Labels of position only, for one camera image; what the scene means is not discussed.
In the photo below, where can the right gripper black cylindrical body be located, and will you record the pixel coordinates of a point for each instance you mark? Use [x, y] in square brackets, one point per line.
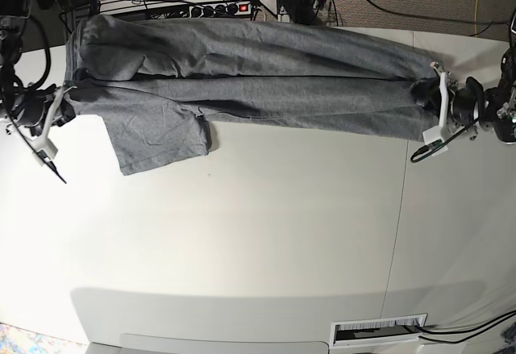
[31, 112]

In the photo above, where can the left gripper black cylindrical body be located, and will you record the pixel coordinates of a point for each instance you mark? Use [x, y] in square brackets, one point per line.
[468, 103]

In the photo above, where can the grey T-shirt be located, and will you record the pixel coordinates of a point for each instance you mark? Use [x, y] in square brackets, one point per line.
[159, 84]

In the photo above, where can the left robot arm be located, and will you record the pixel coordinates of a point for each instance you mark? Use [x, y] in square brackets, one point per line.
[499, 104]

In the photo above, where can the white table leg column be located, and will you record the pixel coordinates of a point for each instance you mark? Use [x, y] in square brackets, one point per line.
[284, 7]

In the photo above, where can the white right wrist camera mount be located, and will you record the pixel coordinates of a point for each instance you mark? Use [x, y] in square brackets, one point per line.
[42, 148]

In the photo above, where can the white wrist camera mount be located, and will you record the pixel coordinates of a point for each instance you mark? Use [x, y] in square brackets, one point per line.
[438, 137]
[42, 148]

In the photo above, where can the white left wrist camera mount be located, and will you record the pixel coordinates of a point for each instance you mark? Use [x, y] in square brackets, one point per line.
[438, 137]

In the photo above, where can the black power strip red switch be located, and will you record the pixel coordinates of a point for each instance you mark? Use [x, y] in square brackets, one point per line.
[239, 10]

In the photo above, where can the white cable grommet tray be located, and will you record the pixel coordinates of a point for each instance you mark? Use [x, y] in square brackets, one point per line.
[376, 332]

